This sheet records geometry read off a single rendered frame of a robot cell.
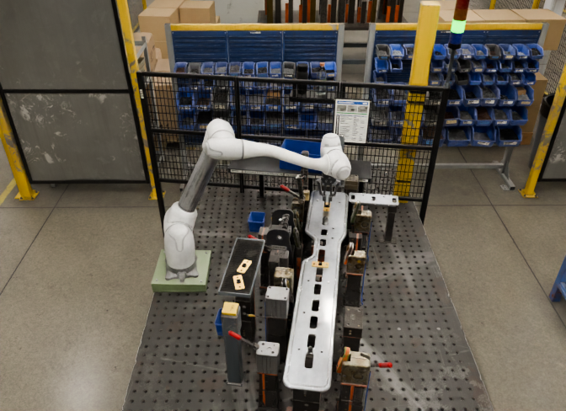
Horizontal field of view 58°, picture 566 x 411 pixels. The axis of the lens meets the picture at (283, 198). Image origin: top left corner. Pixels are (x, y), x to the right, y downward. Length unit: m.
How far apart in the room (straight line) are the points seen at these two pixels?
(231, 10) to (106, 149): 4.85
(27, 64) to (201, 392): 3.13
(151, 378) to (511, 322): 2.48
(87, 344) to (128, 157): 1.80
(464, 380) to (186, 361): 1.29
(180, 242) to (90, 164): 2.34
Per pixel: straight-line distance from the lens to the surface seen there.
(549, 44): 5.87
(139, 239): 4.46
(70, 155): 4.95
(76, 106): 4.70
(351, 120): 3.24
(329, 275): 2.51
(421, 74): 3.18
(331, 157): 2.54
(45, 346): 3.83
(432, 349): 2.68
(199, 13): 6.93
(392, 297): 2.87
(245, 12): 9.10
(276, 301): 2.24
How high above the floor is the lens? 2.70
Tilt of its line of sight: 34 degrees down
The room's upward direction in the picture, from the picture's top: straight up
